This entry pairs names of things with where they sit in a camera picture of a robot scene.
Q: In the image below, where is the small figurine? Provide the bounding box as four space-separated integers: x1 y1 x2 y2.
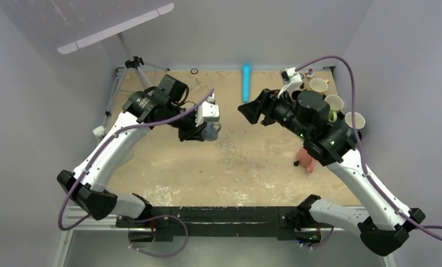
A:
305 68 314 81

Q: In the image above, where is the tripod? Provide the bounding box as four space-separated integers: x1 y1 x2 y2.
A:
105 56 170 117

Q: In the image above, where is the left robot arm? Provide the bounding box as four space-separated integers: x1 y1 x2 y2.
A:
57 75 220 228

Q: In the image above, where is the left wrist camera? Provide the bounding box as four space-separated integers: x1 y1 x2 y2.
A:
195 93 220 126

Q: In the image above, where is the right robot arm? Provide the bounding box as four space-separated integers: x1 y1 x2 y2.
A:
238 89 425 256

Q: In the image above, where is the slate blue mug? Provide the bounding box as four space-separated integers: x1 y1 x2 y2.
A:
202 122 222 141

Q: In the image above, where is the green mug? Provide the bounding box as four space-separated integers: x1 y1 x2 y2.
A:
325 95 344 122

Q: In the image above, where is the pink mug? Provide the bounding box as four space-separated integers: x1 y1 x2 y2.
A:
296 148 317 174

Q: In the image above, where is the yellow mug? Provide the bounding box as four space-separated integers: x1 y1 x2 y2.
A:
308 78 330 93

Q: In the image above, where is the overhead light panel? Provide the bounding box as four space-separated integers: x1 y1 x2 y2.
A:
57 1 174 55

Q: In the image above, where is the dark blue-grey mug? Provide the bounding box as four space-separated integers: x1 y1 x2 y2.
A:
344 112 366 130

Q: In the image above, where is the blue cylinder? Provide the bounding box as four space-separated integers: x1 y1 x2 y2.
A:
242 63 252 103

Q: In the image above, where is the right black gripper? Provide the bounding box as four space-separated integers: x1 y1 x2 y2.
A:
237 87 310 140

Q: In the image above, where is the aluminium frame rail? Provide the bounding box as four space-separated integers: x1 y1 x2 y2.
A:
53 215 396 266

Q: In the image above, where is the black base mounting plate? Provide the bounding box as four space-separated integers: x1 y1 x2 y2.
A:
116 206 330 245

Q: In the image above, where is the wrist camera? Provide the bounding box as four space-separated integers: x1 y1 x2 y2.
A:
195 93 220 126
277 67 304 98

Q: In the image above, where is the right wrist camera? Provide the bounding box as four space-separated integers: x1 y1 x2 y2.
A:
277 67 304 98

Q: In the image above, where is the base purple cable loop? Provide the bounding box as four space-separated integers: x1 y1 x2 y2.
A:
127 211 190 258

